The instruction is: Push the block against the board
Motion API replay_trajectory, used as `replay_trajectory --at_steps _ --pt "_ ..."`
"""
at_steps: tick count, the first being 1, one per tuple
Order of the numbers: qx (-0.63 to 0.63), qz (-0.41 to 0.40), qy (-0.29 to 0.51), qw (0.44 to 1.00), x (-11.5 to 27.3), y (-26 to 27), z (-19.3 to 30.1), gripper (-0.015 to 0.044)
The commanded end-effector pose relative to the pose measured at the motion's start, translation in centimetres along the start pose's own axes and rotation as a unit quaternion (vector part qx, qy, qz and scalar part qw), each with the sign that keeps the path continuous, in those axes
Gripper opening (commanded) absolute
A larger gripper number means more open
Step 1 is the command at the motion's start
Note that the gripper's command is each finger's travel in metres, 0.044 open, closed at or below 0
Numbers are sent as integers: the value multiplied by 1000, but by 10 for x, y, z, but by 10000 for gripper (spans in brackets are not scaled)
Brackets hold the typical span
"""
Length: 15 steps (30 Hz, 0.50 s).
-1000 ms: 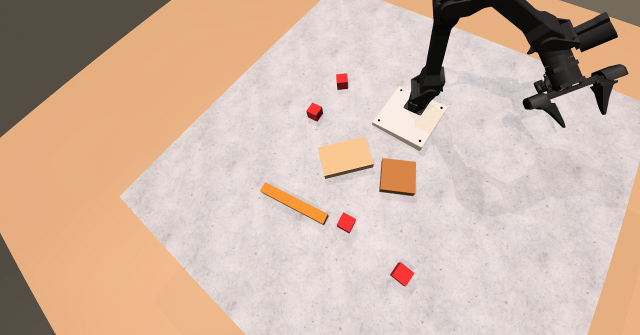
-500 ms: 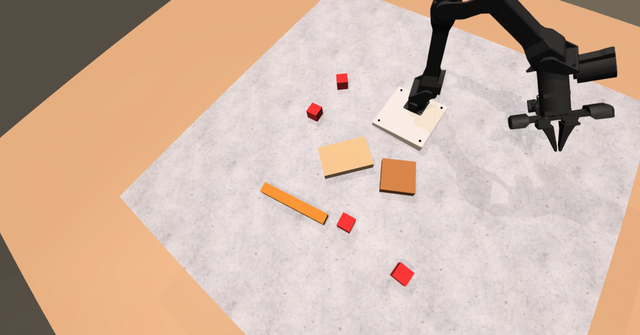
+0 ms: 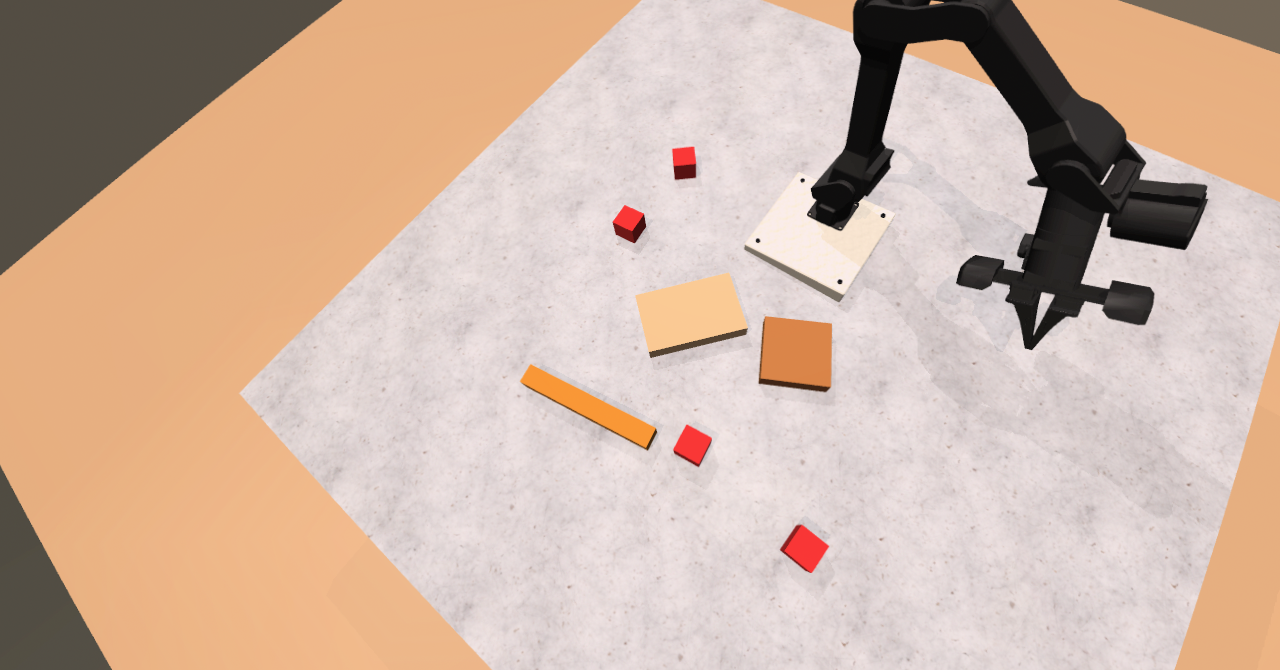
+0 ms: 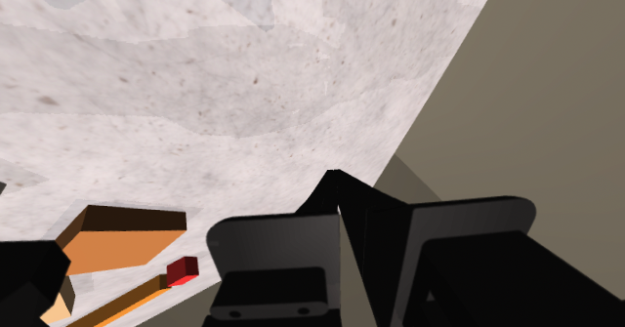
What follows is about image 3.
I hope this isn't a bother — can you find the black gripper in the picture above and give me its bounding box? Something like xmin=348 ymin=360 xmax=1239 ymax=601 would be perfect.
xmin=956 ymin=225 xmax=1155 ymax=350

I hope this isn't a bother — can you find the red square block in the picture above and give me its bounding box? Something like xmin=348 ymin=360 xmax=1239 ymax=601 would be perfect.
xmin=672 ymin=147 xmax=696 ymax=181
xmin=673 ymin=425 xmax=712 ymax=468
xmin=613 ymin=205 xmax=646 ymax=243
xmin=780 ymin=525 xmax=829 ymax=573

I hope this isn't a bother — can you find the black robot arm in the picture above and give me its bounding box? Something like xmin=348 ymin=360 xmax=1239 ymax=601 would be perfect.
xmin=806 ymin=0 xmax=1208 ymax=250

